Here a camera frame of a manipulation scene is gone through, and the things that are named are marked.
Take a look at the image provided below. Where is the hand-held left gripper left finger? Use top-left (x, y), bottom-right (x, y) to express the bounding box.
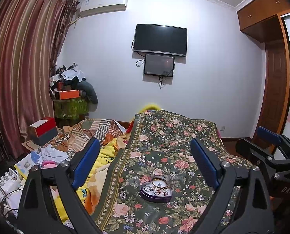
top-left (17, 138), bottom-right (104, 234)

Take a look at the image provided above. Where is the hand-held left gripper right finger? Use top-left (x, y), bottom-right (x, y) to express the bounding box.
top-left (191, 138), bottom-right (276, 234)

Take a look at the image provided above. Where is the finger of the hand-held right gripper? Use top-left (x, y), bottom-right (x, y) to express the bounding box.
top-left (253, 126), bottom-right (285, 156)
top-left (236, 138), bottom-right (290, 176)

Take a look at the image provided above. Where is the purple heart-shaped jewelry box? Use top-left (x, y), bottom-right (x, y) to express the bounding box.
top-left (139, 175), bottom-right (172, 203)

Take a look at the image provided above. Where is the yellow blanket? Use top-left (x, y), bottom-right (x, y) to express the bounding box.
top-left (52, 104), bottom-right (160, 223)

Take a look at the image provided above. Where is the white cloth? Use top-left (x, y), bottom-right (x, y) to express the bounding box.
top-left (38, 144), bottom-right (70, 164)

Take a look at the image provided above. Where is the striped patchwork quilt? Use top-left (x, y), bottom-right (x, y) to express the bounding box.
top-left (50, 118), bottom-right (136, 157)

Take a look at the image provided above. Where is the green floral blanket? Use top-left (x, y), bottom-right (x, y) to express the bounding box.
top-left (94, 110), bottom-right (255, 234)

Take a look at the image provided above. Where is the red and grey box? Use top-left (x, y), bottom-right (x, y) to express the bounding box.
top-left (28, 117), bottom-right (59, 147)

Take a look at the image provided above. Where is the brown wooden door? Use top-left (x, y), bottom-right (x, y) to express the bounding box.
top-left (252, 15), bottom-right (290, 147)

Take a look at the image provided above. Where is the illustrated booklet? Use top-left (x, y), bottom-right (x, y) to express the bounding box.
top-left (13, 151), bottom-right (42, 180)

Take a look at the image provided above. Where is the orange box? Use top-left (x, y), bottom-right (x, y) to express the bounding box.
top-left (54, 90), bottom-right (81, 100)

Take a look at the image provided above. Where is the grey plush pillow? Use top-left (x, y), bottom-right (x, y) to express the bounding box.
top-left (76, 80), bottom-right (99, 106)

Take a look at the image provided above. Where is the white packaging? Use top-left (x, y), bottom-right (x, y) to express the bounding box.
top-left (0, 168), bottom-right (26, 201)

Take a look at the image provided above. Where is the pile of papers and clutter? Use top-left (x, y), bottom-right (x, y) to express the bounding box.
top-left (49, 63), bottom-right (87, 93)

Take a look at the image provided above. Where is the wooden overhead cabinet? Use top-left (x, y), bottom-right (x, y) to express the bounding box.
top-left (236, 0), bottom-right (290, 42)

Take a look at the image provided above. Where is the striped brown curtain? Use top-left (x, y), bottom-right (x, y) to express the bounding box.
top-left (0, 0), bottom-right (79, 162)

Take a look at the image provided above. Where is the white air conditioner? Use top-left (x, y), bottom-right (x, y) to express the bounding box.
top-left (77, 0), bottom-right (129, 18)

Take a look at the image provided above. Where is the black hanging cable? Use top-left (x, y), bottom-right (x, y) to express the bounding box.
top-left (158, 57), bottom-right (176, 90)

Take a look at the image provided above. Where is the small wall monitor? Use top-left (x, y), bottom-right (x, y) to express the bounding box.
top-left (143, 53), bottom-right (176, 78)

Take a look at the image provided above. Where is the black wall television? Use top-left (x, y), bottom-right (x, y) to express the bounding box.
top-left (132, 23), bottom-right (188, 57)

